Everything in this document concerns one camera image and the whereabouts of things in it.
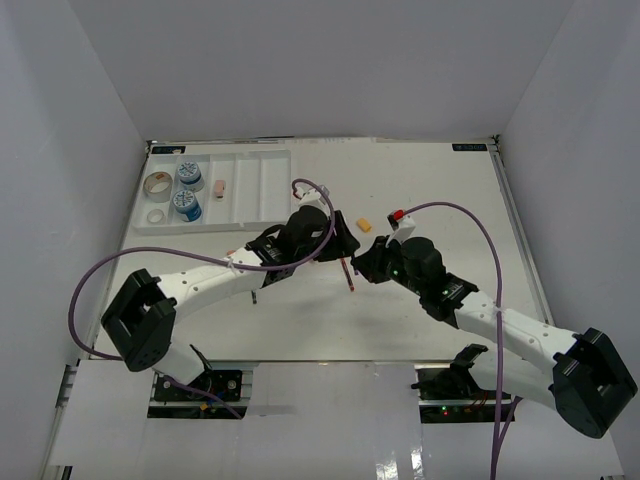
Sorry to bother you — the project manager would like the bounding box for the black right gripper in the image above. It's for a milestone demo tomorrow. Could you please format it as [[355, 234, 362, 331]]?
[[352, 235, 426, 297]]

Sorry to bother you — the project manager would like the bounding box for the red gel pen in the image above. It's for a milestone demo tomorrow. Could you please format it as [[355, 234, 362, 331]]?
[[340, 258, 355, 292]]

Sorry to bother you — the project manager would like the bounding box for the blue slime jar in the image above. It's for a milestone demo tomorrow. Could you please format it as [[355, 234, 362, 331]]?
[[176, 161, 205, 192], [171, 190, 202, 222]]

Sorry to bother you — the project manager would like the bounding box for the small clear tape roll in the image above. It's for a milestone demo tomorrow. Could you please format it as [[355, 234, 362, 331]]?
[[146, 209, 166, 225]]

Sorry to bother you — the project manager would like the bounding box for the large clear tape roll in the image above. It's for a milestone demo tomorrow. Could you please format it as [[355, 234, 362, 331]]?
[[142, 171, 173, 203]]

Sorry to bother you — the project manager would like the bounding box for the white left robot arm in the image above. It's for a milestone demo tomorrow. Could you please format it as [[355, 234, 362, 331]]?
[[101, 206, 360, 399]]

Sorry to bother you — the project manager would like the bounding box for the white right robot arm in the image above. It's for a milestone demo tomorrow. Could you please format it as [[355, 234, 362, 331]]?
[[352, 236, 638, 439]]

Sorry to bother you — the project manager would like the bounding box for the yellow cap near tape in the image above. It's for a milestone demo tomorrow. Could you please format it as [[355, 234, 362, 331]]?
[[356, 218, 372, 233]]

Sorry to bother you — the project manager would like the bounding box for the white compartment tray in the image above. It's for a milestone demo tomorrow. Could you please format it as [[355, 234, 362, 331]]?
[[132, 145, 296, 235]]

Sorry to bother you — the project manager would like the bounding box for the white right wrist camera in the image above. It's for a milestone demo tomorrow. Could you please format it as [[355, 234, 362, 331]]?
[[386, 210, 416, 247]]

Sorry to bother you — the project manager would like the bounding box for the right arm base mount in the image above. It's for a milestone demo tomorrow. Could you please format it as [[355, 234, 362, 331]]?
[[410, 344, 496, 423]]

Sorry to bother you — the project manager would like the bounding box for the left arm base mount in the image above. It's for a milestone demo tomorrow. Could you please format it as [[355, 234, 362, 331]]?
[[152, 369, 243, 402]]

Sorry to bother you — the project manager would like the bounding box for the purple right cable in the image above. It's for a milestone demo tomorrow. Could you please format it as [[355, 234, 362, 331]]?
[[404, 201, 521, 480]]

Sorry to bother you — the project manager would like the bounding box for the purple cable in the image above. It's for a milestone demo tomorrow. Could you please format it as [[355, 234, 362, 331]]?
[[67, 178, 336, 419], [404, 201, 521, 480]]

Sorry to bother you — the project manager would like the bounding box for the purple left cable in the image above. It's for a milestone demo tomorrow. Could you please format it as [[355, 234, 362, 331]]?
[[67, 178, 336, 419]]

